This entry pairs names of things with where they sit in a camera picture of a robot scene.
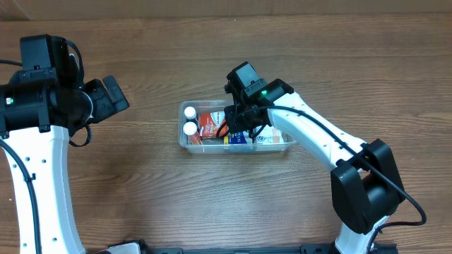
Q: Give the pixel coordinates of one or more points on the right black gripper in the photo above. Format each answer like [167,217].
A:
[234,124]

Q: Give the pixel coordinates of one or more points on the blue VapoDrops box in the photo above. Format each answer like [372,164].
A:
[237,138]

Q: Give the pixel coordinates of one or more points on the white Hansaplast plaster box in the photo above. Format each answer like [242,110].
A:
[269,134]

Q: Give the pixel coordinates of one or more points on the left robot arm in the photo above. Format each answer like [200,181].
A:
[42,106]

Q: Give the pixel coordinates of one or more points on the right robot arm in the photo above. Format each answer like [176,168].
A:
[365,183]

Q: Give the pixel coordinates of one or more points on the dark bottle white cap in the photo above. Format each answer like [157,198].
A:
[191,115]

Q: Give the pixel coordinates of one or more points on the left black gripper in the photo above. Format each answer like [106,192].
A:
[106,97]

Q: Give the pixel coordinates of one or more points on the orange Redoxon tube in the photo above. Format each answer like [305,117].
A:
[190,129]

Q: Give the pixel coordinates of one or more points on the red medicine box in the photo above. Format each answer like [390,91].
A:
[210,123]

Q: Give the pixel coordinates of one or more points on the clear plastic container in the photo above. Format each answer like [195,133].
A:
[215,145]

